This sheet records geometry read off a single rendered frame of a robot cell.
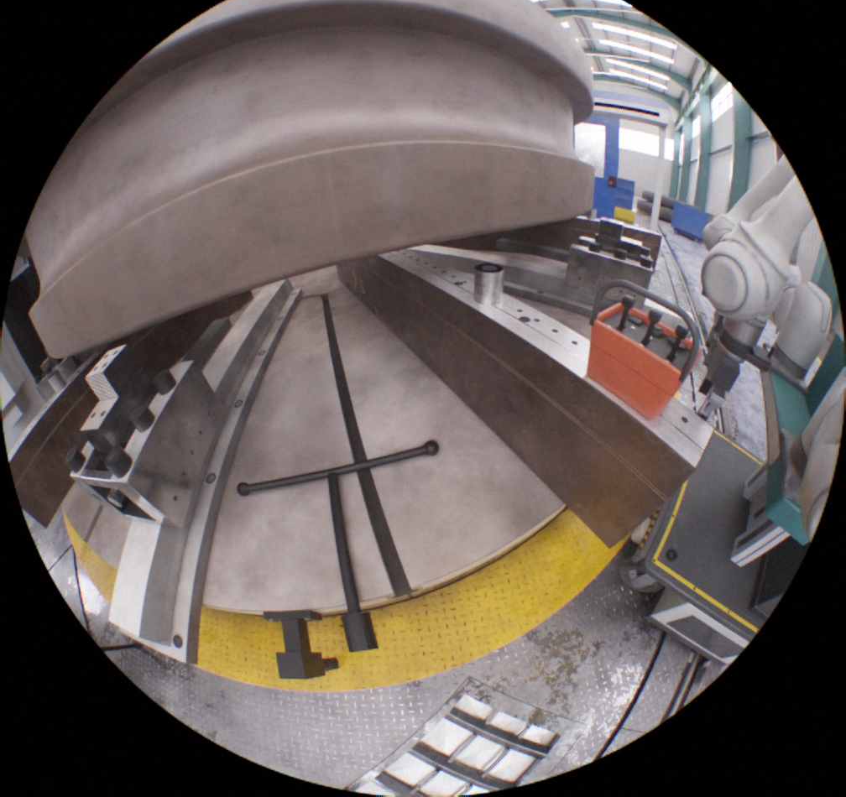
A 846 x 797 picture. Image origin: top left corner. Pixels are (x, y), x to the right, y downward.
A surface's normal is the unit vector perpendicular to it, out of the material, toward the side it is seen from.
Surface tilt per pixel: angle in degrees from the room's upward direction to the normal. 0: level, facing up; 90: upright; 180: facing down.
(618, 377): 97
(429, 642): 0
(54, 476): 90
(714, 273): 100
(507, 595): 0
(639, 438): 90
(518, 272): 72
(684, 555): 0
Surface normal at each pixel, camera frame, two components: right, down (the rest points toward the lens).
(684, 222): -0.84, 0.39
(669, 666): -0.07, -0.77
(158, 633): 0.92, -0.37
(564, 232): -0.25, 0.63
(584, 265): -0.61, 0.54
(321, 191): 0.39, 0.56
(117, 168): 0.18, 0.62
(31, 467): 0.96, 0.11
